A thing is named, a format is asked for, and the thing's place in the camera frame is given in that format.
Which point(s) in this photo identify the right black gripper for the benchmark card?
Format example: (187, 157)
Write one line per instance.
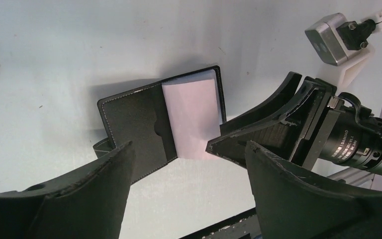
(334, 128)

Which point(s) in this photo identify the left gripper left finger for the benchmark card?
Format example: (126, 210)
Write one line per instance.
(86, 203)

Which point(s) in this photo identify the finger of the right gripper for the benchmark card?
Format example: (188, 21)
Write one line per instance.
(290, 132)
(279, 98)

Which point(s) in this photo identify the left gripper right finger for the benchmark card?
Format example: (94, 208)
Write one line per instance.
(295, 203)

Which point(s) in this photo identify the black leather card holder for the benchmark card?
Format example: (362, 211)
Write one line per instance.
(140, 115)

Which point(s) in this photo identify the aluminium frame rail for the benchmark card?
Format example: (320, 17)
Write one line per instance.
(354, 177)

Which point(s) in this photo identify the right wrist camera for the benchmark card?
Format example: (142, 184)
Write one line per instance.
(337, 40)

